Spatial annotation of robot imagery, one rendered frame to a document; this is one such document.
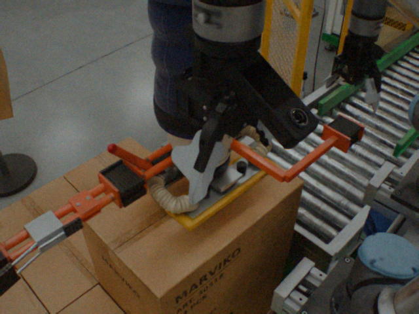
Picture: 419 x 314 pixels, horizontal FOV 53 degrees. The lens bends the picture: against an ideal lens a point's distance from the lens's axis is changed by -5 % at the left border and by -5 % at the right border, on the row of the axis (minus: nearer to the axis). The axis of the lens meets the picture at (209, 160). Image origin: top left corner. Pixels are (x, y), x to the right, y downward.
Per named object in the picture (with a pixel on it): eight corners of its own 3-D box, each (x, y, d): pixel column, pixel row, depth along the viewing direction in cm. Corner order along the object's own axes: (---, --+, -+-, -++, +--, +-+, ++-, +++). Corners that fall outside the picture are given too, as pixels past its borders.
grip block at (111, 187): (126, 173, 111) (123, 156, 107) (150, 193, 106) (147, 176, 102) (99, 189, 107) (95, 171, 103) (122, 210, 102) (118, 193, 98)
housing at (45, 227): (54, 221, 99) (49, 208, 96) (69, 238, 95) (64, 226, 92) (28, 237, 96) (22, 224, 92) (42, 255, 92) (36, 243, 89)
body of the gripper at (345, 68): (329, 76, 104) (337, 32, 95) (347, 65, 108) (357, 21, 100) (355, 89, 99) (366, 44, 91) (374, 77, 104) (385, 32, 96)
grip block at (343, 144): (336, 126, 124) (340, 112, 121) (361, 140, 120) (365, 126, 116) (320, 139, 120) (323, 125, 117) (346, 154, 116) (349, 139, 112)
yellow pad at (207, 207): (251, 152, 132) (253, 139, 129) (277, 168, 127) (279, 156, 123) (163, 211, 115) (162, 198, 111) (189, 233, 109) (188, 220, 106)
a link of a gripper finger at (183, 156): (167, 185, 56) (194, 120, 54) (200, 209, 53) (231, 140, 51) (150, 186, 54) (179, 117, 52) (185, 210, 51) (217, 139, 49)
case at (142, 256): (215, 199, 186) (217, 125, 159) (288, 254, 165) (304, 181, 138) (99, 282, 156) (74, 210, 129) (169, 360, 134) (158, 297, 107)
